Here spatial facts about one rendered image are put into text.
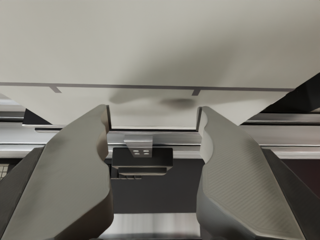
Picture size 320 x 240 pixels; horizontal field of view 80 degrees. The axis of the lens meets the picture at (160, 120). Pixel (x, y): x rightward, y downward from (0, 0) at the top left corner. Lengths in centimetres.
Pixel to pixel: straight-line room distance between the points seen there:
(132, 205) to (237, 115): 58
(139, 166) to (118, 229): 20
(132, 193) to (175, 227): 51
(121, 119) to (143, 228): 10
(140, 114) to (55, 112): 7
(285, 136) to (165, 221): 41
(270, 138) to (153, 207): 42
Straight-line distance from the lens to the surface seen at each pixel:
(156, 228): 20
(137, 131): 21
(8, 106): 28
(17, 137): 53
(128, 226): 20
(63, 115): 18
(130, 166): 38
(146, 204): 70
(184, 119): 17
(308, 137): 58
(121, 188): 71
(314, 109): 62
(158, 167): 39
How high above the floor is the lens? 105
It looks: 18 degrees down
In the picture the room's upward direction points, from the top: 180 degrees clockwise
